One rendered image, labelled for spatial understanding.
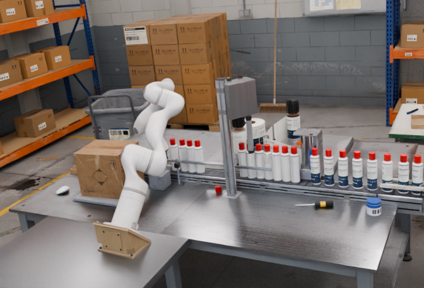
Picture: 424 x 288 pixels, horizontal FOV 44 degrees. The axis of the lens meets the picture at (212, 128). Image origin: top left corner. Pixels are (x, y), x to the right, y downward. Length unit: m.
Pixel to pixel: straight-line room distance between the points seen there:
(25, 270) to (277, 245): 1.17
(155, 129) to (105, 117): 2.63
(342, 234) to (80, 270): 1.22
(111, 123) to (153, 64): 1.55
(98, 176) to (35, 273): 0.75
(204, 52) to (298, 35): 1.62
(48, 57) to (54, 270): 4.87
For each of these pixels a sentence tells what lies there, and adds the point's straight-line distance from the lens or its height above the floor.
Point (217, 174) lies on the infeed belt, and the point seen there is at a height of 0.88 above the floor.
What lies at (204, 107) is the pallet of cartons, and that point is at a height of 0.35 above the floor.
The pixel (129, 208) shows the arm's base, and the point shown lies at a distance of 2.58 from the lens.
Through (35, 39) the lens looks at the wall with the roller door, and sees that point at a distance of 8.05.
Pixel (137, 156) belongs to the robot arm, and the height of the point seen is 1.22.
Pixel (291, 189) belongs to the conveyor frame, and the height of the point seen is 0.86.
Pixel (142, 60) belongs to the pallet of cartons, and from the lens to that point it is 6.70.
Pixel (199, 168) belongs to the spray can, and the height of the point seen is 0.92.
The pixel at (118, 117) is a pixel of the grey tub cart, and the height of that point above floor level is 0.71.
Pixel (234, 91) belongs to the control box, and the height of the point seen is 1.43.
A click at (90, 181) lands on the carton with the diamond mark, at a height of 0.95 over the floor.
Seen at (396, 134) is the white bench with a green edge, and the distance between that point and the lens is 3.94.
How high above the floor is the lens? 2.12
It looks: 18 degrees down
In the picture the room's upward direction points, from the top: 6 degrees counter-clockwise
